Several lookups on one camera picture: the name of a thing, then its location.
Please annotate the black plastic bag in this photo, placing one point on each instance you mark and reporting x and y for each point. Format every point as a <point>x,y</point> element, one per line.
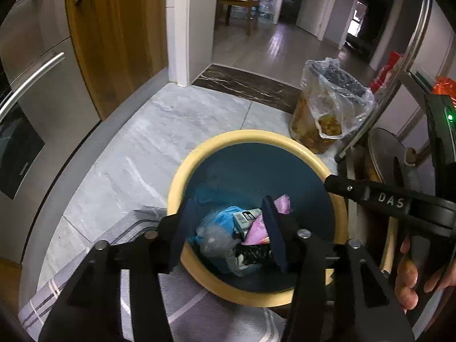
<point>256,253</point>

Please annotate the stainless steel built-in oven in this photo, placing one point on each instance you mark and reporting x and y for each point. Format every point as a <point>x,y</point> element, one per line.
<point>42,78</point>

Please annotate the white interior door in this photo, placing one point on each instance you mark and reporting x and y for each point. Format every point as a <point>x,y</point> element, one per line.
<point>317,3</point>

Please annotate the orange plastic bag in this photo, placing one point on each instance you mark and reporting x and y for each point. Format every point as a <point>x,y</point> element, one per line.
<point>445,87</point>

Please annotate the chrome metal rack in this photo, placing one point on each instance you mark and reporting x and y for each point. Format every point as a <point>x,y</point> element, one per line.
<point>351,142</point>

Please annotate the person's right hand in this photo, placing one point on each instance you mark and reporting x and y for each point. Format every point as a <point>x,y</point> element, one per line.
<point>406,281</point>

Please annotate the pack of water bottles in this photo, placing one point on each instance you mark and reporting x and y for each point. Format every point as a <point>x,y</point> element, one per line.
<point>244,12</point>

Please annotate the narrow wooden cabinet door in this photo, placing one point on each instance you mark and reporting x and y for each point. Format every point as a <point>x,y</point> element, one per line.
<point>124,42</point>

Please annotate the wide wooden cabinet door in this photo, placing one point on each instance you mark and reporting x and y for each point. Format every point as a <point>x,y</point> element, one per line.
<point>9,278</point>

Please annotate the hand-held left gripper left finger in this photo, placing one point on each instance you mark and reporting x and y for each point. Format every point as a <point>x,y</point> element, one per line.
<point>178,238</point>

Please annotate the red snack packet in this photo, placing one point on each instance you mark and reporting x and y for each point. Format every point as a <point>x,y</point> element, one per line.
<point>386,74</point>

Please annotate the round metal pan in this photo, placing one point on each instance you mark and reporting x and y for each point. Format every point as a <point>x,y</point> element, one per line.
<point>386,156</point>

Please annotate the clear water jug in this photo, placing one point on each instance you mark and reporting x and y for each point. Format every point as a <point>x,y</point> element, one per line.
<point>267,10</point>

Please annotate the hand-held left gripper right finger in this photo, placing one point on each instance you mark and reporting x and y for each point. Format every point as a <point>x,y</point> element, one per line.
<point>276,235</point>

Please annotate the pink wrapper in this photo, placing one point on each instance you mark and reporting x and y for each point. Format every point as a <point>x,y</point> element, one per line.
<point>258,233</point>

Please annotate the light blue plastic bag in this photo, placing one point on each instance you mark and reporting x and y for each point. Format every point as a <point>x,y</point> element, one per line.
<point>221,221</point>

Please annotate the blue bin with yellow rim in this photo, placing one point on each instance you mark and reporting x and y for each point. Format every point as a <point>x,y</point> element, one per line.
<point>249,171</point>

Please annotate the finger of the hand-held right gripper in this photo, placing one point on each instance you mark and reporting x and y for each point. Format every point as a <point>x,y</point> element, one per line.
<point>377,197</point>

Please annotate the waste bin with clear liner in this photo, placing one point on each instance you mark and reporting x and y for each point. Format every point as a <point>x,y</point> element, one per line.
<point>327,124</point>

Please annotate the white barcode box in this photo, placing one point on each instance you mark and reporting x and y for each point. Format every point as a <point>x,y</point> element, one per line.
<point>244,222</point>

